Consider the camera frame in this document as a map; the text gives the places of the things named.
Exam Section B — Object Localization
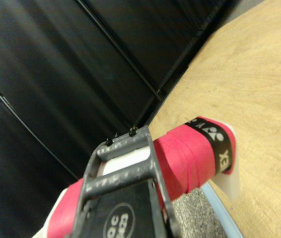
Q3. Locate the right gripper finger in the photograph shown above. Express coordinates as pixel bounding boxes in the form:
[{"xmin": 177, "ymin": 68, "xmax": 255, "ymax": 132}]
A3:
[{"xmin": 71, "ymin": 125, "xmax": 178, "ymax": 238}]

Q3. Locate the white scoop with red handle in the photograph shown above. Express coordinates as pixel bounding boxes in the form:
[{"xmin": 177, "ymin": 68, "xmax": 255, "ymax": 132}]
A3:
[{"xmin": 32, "ymin": 116, "xmax": 241, "ymax": 238}]

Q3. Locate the blue litter tray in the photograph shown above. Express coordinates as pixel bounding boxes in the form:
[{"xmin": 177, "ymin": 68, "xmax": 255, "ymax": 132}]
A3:
[{"xmin": 172, "ymin": 183, "xmax": 243, "ymax": 238}]

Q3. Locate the curtain stand pole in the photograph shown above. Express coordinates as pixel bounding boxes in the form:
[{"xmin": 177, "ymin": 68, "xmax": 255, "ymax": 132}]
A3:
[
  {"xmin": 0, "ymin": 71, "xmax": 80, "ymax": 180},
  {"xmin": 75, "ymin": 0, "xmax": 165, "ymax": 102}
]

